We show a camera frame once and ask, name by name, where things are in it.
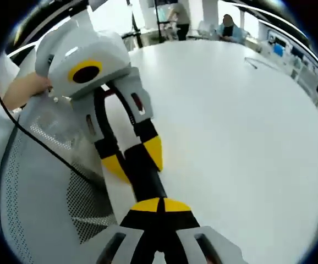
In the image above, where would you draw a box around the grey mesh office chair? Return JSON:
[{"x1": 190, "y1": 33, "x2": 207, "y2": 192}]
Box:
[{"x1": 0, "y1": 96, "x2": 119, "y2": 264}]

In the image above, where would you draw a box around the grey cable on table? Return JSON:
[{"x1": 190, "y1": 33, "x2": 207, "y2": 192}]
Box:
[{"x1": 243, "y1": 56, "x2": 273, "y2": 70}]

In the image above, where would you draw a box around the black tripod stand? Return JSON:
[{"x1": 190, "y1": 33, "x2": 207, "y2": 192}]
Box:
[{"x1": 121, "y1": 10, "x2": 144, "y2": 51}]

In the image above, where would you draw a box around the blue box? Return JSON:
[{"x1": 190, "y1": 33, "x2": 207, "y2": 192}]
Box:
[{"x1": 273, "y1": 43, "x2": 286, "y2": 56}]

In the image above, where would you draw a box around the person's left hand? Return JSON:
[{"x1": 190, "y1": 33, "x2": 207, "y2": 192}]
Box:
[{"x1": 31, "y1": 75, "x2": 54, "y2": 96}]

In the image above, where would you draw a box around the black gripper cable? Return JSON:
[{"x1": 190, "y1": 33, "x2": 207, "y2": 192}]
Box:
[{"x1": 0, "y1": 76, "x2": 107, "y2": 184}]

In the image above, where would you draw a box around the black remote control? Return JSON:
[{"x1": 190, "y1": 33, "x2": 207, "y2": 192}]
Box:
[{"x1": 123, "y1": 145, "x2": 167, "y2": 205}]

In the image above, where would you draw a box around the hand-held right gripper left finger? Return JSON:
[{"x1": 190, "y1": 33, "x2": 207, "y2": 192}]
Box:
[{"x1": 95, "y1": 196, "x2": 165, "y2": 264}]

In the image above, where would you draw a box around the white office chair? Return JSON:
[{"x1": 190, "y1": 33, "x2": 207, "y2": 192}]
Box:
[{"x1": 199, "y1": 20, "x2": 218, "y2": 37}]

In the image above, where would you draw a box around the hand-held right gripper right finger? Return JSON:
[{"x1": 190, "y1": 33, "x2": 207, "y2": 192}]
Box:
[{"x1": 161, "y1": 197, "x2": 248, "y2": 264}]

